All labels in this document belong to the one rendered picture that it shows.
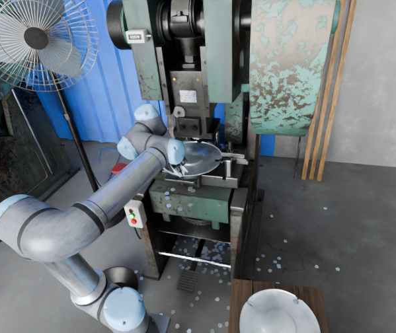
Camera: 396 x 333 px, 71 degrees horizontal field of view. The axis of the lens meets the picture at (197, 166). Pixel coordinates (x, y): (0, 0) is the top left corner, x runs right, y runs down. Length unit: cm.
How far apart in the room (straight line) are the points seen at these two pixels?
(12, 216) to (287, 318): 99
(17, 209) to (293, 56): 73
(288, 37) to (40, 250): 72
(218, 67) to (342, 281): 137
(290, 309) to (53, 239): 93
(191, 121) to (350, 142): 176
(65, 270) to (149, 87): 74
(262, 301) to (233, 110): 89
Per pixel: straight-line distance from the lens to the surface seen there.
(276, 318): 124
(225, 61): 107
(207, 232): 157
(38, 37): 161
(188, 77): 118
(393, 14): 241
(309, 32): 75
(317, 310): 134
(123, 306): 97
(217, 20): 105
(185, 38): 117
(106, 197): 70
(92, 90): 302
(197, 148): 136
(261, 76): 78
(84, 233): 66
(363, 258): 203
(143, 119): 94
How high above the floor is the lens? 149
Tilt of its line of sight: 35 degrees down
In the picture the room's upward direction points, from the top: 5 degrees counter-clockwise
